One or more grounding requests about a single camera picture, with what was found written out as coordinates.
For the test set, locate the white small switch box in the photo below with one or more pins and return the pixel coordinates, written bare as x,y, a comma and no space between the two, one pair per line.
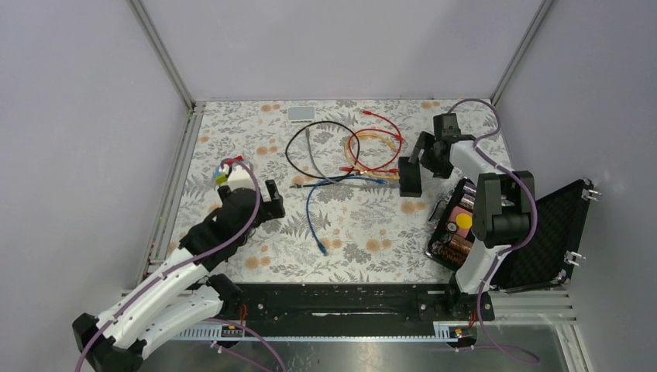
301,114

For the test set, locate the black network switch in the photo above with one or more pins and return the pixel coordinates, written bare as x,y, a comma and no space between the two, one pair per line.
409,178

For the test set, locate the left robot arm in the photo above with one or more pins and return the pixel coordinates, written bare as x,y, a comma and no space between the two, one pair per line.
183,291

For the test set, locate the colourful toy brick stack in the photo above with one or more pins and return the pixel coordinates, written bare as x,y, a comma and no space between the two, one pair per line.
222,172

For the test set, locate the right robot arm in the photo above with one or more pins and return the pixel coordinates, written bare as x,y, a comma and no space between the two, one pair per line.
505,215

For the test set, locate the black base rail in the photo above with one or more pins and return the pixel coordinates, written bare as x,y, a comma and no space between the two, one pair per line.
348,310

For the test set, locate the black case with chips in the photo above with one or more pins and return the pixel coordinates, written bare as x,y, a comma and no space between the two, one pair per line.
546,262

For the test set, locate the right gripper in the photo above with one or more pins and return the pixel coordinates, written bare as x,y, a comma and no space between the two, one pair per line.
440,170

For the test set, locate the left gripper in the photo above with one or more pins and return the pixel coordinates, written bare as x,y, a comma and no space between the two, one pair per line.
271,209

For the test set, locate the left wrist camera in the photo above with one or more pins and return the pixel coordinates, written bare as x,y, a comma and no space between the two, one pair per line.
240,177

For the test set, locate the floral table mat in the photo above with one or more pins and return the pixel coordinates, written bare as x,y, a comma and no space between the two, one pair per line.
354,232

